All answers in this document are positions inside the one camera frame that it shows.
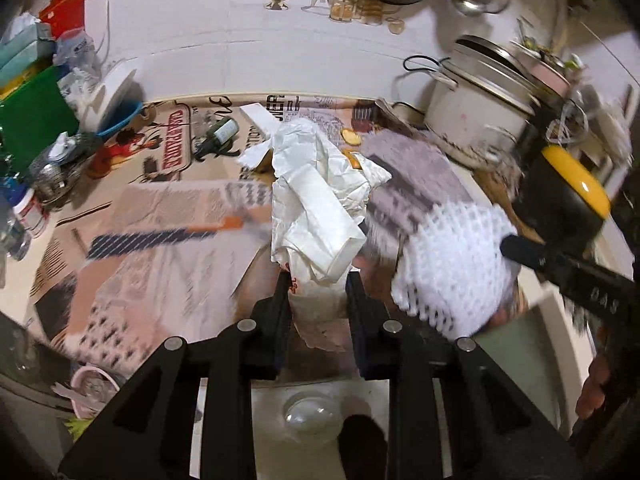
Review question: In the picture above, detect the white rice cooker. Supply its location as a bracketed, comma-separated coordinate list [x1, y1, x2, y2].
[424, 35, 540, 169]

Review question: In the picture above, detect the retro printed table mat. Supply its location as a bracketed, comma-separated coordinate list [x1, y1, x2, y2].
[85, 93, 381, 188]

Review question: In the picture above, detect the pink utensil holder bowl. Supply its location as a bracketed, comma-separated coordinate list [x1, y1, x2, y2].
[510, 40, 570, 98]

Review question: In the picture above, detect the blue plastic basin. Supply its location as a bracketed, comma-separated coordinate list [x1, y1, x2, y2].
[96, 100, 143, 142]

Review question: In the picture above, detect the white trash bowl on floor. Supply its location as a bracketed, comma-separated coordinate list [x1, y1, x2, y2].
[283, 391, 343, 445]

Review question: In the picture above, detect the black pot yellow lid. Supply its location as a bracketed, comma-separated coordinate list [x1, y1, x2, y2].
[512, 145, 611, 256]

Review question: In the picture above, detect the white paper wrapper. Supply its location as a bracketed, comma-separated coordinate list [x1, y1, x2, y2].
[238, 118, 390, 323]

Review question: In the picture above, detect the green plastic box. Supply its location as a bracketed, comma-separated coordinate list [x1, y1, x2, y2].
[1, 66, 79, 172]

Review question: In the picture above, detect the small orange peel piece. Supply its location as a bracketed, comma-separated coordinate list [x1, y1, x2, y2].
[341, 128, 362, 146]

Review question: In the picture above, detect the small dark glass bottle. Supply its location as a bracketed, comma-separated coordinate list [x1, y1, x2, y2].
[192, 117, 241, 162]

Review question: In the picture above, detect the red plastic jug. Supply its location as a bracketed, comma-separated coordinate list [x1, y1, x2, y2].
[38, 0, 85, 40]

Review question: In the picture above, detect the white foam fruit net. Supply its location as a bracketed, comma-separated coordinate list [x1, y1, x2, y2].
[390, 202, 520, 341]

